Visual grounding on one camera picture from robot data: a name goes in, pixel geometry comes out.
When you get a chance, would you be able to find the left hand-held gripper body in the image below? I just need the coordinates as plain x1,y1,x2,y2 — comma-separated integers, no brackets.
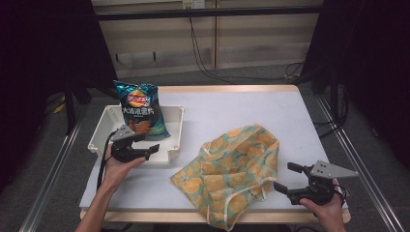
107,124,151,164

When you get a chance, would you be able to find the person's right hand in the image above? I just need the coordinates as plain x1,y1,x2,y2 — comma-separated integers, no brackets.
299,181,348,227

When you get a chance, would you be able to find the metal floor rail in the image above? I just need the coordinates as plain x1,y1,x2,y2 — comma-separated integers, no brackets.
314,94,406,232
18,110,89,232

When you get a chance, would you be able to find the black horizontal bar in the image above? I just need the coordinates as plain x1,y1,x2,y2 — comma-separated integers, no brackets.
94,5,324,22

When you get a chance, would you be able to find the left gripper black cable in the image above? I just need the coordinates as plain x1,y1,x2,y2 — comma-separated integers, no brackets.
96,130,118,191

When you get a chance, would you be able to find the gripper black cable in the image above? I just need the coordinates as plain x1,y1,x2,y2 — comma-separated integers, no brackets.
96,130,118,191
334,184,352,198

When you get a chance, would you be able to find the blue chips bag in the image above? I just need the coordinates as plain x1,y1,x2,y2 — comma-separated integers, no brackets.
112,79,171,140

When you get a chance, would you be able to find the white wall outlet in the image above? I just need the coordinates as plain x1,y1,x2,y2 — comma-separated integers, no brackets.
182,0,206,10

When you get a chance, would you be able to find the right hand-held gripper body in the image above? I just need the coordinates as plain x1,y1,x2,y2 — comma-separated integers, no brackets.
287,159,360,207

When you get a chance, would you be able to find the black floor cable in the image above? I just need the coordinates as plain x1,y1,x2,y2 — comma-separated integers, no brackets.
312,76,351,140

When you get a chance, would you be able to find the orange-print fabric bag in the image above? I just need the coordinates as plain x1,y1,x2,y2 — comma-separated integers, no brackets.
169,124,280,232

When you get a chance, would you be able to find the black curtain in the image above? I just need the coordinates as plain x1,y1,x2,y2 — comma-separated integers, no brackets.
0,0,119,194
301,0,410,169

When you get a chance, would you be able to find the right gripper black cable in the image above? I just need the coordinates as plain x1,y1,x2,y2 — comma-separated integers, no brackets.
334,184,352,198

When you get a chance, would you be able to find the person's left hand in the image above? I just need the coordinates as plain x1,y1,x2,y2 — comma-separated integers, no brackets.
102,142,148,195

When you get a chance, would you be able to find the white plastic tray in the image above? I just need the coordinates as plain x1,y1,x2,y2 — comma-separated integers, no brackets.
87,104,186,166

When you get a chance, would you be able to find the black metal stand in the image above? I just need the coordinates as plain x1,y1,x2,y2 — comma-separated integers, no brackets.
64,76,77,135

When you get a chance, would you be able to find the black wall cable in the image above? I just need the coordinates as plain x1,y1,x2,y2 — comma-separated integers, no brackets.
188,9,306,82

